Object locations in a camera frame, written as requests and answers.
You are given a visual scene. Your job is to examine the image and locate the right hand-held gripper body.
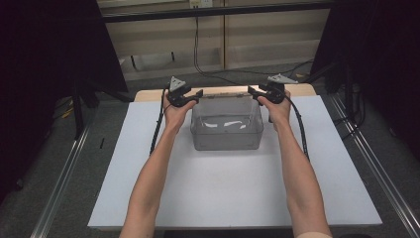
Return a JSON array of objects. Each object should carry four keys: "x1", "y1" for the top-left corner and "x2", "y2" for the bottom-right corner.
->
[{"x1": 259, "y1": 73, "x2": 299, "y2": 105}]

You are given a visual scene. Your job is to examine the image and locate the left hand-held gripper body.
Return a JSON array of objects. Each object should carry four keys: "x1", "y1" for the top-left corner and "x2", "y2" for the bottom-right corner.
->
[{"x1": 166, "y1": 76, "x2": 196, "y2": 109}]

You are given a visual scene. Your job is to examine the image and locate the clear grey box lid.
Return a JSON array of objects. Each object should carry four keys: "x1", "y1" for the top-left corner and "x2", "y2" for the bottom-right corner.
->
[{"x1": 197, "y1": 92, "x2": 261, "y2": 100}]

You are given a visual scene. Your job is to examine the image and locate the clear grey plastic box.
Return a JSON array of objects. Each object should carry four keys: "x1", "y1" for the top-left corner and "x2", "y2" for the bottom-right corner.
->
[{"x1": 189, "y1": 93, "x2": 265, "y2": 152}]

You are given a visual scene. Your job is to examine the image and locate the person's left hand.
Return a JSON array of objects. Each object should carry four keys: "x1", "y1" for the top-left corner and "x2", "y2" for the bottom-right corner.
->
[{"x1": 162, "y1": 92, "x2": 198, "y2": 133}]

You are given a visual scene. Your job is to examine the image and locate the person's right hand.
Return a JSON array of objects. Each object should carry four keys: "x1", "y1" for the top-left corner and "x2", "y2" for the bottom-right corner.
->
[{"x1": 258, "y1": 92, "x2": 292, "y2": 129}]

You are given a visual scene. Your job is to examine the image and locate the wooden table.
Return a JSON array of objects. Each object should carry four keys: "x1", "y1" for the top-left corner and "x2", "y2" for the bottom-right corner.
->
[{"x1": 133, "y1": 82, "x2": 318, "y2": 103}]

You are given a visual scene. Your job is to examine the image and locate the black horizontal bar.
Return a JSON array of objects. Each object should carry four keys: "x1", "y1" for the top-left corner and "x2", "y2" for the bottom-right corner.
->
[{"x1": 102, "y1": 1, "x2": 333, "y2": 24}]

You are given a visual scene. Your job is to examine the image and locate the white table sheet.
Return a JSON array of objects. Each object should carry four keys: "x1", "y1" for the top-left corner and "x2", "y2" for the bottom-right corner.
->
[{"x1": 87, "y1": 95, "x2": 383, "y2": 230}]

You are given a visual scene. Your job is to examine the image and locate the black metal stand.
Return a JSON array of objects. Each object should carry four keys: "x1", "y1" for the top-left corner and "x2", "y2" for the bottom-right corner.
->
[{"x1": 70, "y1": 78, "x2": 101, "y2": 141}]

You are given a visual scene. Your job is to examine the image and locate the black curtain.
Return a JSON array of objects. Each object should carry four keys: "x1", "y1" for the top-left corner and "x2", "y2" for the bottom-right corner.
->
[
  {"x1": 0, "y1": 0, "x2": 130, "y2": 203},
  {"x1": 310, "y1": 0, "x2": 420, "y2": 162}
]

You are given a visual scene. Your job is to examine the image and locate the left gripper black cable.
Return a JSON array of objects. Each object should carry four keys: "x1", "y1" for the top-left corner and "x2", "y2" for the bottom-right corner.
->
[{"x1": 149, "y1": 87, "x2": 168, "y2": 157}]

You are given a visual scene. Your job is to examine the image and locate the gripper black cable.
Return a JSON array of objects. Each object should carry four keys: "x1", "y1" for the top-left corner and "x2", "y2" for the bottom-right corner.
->
[
  {"x1": 149, "y1": 87, "x2": 168, "y2": 157},
  {"x1": 283, "y1": 93, "x2": 311, "y2": 163}
]

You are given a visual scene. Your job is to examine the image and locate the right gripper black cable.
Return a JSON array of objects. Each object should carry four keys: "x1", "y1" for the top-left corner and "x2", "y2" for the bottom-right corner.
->
[{"x1": 283, "y1": 93, "x2": 311, "y2": 163}]

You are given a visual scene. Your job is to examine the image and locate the black wall cable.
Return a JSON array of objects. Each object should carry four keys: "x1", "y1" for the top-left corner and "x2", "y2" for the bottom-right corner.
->
[{"x1": 192, "y1": 16, "x2": 315, "y2": 85}]

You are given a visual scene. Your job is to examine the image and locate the black floor cables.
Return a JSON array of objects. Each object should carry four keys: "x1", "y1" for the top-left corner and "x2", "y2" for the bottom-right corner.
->
[{"x1": 332, "y1": 83, "x2": 368, "y2": 141}]

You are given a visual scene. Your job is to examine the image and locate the white wall outlet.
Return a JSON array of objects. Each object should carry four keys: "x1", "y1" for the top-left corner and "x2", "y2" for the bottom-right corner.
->
[{"x1": 189, "y1": 0, "x2": 214, "y2": 10}]

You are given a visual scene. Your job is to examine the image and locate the aluminium floor rail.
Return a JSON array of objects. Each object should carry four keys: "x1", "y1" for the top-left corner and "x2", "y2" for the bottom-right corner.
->
[
  {"x1": 328, "y1": 93, "x2": 420, "y2": 238},
  {"x1": 30, "y1": 112, "x2": 97, "y2": 238}
]

